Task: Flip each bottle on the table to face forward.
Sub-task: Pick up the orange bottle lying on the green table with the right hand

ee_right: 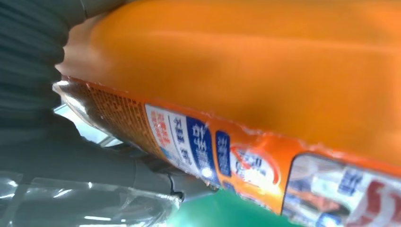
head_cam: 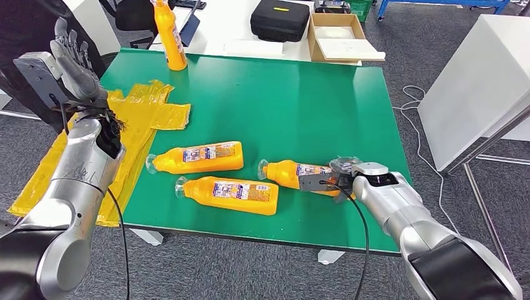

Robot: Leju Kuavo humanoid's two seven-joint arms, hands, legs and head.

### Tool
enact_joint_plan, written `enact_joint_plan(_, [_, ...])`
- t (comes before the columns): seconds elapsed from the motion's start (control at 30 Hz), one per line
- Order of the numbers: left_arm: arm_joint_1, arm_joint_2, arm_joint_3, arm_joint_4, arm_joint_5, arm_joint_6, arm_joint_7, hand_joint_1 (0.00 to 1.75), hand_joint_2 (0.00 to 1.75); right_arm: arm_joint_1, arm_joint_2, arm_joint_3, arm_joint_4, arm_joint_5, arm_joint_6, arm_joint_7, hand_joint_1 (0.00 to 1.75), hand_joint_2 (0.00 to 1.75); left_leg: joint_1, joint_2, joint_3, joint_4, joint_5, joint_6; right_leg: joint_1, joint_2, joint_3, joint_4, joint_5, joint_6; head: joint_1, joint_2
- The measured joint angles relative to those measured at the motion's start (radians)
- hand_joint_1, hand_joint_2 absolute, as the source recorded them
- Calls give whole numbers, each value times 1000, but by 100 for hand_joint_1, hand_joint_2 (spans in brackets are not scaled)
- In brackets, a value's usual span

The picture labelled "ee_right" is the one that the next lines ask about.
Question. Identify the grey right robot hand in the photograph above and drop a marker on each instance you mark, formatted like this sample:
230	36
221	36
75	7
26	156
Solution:
78	175

